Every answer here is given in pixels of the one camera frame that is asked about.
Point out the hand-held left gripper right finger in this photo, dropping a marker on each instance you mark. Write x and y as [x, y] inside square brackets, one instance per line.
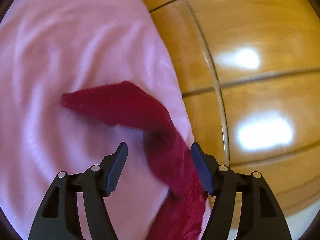
[203, 172]

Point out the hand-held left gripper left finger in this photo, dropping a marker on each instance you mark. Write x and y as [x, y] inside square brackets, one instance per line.
[115, 172]

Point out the red garment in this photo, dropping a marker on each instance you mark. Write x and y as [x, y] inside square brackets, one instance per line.
[140, 110]

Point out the pink blanket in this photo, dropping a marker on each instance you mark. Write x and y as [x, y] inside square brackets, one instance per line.
[75, 55]

